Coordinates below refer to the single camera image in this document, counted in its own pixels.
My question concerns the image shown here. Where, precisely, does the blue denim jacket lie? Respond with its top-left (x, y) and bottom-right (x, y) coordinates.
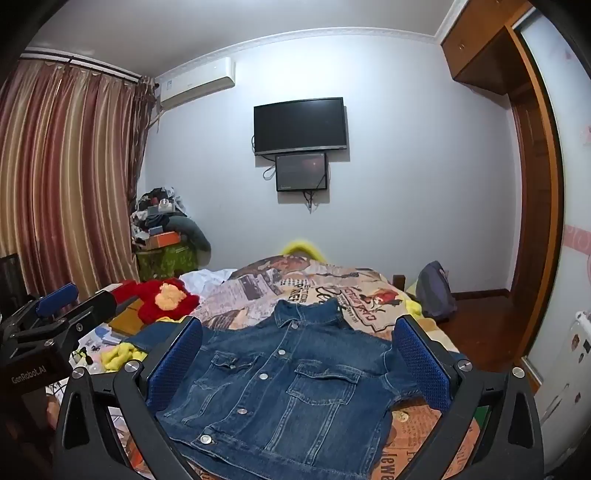
top-left (124, 297), bottom-right (459, 480)

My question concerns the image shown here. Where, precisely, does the grey blue backpack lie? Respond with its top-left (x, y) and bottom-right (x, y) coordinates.
top-left (415, 261), bottom-right (457, 322)

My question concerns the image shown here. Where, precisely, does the red striped curtain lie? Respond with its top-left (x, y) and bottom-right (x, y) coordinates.
top-left (1, 59), bottom-right (155, 298)

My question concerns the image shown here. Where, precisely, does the white cloth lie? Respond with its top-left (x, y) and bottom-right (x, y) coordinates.
top-left (178, 269), bottom-right (235, 298)

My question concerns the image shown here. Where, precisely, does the printed newspaper pattern bedspread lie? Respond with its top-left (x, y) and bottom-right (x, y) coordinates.
top-left (183, 256), bottom-right (438, 479)

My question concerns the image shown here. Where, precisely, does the white air conditioner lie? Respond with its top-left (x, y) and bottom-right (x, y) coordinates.
top-left (157, 57), bottom-right (235, 110)

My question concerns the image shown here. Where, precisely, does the red plush toy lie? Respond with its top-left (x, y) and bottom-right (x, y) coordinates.
top-left (111, 278), bottom-right (200, 325)

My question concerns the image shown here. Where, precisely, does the small black wall monitor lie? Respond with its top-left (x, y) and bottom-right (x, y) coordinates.
top-left (276, 152), bottom-right (329, 193)

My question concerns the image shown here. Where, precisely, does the yellow garment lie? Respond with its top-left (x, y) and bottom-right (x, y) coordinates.
top-left (100, 342), bottom-right (147, 372)

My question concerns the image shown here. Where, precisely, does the black wall television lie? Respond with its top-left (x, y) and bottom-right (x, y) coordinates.
top-left (253, 97), bottom-right (348, 156)

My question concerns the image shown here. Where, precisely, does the orange shoe box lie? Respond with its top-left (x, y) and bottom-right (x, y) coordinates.
top-left (144, 231), bottom-right (181, 250)

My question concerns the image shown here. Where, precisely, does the yellow pillow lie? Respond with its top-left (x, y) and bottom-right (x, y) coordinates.
top-left (280, 239), bottom-right (327, 263)

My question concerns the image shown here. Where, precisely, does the pile of clothes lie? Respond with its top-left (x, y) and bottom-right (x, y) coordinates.
top-left (130, 187), bottom-right (212, 258)

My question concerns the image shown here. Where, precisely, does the green storage box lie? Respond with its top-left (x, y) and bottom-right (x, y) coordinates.
top-left (136, 243), bottom-right (198, 282)

